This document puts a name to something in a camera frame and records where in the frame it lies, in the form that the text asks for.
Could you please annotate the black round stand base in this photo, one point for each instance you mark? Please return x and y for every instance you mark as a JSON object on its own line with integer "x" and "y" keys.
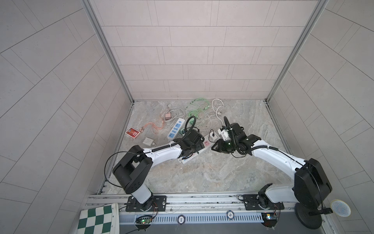
{"x": 311, "y": 219}

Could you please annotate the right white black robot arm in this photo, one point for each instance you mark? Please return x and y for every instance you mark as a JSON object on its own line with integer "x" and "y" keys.
{"x": 310, "y": 185}

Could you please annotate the green white checkerboard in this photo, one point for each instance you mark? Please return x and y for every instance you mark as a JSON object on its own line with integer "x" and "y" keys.
{"x": 100, "y": 220}

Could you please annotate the circuit board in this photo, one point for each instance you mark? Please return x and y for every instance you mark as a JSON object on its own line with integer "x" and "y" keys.
{"x": 270, "y": 220}
{"x": 143, "y": 222}

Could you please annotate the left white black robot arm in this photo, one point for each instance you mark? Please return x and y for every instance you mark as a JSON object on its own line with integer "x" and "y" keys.
{"x": 132, "y": 170}

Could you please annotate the white round mesh disc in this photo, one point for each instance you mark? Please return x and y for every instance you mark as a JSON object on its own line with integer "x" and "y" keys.
{"x": 340, "y": 208}

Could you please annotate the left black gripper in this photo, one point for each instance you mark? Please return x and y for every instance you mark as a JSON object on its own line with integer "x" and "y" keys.
{"x": 199, "y": 145}

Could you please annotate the small blue socket power strip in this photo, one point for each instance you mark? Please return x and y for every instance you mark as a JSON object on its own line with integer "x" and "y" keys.
{"x": 175, "y": 129}

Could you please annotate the white charger with black cable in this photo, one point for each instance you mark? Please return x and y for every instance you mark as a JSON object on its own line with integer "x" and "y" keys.
{"x": 213, "y": 137}

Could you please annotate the aluminium rail frame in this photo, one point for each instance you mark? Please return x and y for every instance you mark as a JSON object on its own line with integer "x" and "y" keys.
{"x": 195, "y": 208}

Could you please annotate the pink charger with cable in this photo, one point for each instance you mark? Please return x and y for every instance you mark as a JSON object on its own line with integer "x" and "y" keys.
{"x": 164, "y": 117}

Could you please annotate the white flat charger with cable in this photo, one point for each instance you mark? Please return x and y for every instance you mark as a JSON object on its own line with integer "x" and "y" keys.
{"x": 149, "y": 141}

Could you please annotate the red card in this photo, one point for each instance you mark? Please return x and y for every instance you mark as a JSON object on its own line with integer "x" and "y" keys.
{"x": 133, "y": 133}

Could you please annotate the long colourful socket power strip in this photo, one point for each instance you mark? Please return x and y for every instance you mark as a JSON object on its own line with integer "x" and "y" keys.
{"x": 205, "y": 145}

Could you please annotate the left circuit board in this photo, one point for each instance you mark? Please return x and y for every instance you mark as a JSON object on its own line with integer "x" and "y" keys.
{"x": 143, "y": 222}

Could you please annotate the right circuit board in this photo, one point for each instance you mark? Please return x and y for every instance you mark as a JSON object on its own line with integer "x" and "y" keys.
{"x": 270, "y": 220}

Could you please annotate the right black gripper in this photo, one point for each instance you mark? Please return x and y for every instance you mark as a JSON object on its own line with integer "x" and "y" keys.
{"x": 219, "y": 146}

